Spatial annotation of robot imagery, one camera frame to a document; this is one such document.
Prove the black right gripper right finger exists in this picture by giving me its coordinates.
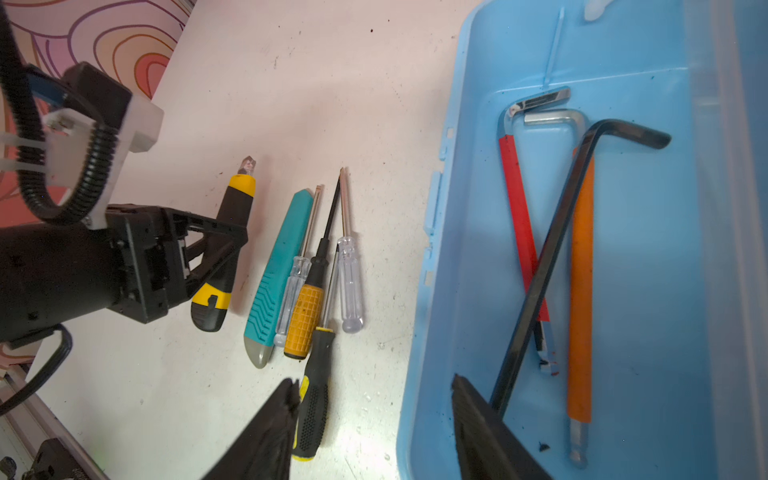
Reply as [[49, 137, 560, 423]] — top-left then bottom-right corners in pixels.
[[451, 375, 551, 480]]

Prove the red hex key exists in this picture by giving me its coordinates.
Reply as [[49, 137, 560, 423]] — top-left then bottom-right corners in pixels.
[[498, 87, 571, 376]]

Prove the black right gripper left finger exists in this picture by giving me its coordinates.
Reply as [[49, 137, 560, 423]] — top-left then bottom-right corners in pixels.
[[203, 378, 300, 479]]

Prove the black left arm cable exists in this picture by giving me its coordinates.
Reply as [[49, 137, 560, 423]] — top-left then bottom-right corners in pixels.
[[0, 0, 121, 415]]

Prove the yellow handle screwdriver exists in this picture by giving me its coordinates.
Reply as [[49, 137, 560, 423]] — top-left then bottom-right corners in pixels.
[[284, 179, 341, 360]]

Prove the yellow black utility knife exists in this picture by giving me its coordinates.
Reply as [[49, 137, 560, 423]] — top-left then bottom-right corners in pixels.
[[190, 155, 258, 334]]

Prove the teal utility knife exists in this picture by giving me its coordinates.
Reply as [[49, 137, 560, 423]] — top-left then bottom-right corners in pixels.
[[244, 189, 314, 369]]

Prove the blue plastic tool box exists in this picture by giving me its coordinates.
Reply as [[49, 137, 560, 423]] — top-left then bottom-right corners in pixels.
[[397, 1, 767, 479]]

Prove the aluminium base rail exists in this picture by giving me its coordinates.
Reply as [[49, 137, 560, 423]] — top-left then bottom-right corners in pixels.
[[1, 394, 107, 479]]

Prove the black hex key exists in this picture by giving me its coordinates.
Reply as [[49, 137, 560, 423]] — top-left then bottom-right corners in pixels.
[[490, 119, 672, 416]]

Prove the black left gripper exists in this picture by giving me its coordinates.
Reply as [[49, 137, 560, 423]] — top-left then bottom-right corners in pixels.
[[1, 205, 249, 342]]

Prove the black yellow grip screwdriver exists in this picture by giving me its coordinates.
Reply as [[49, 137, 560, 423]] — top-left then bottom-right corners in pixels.
[[292, 248, 339, 461]]

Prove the orange hex key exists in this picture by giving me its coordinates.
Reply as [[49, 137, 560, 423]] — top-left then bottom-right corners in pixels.
[[523, 108, 596, 469]]

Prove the clear handle short screwdriver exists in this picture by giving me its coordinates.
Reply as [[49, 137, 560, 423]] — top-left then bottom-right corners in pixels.
[[337, 167, 364, 334]]

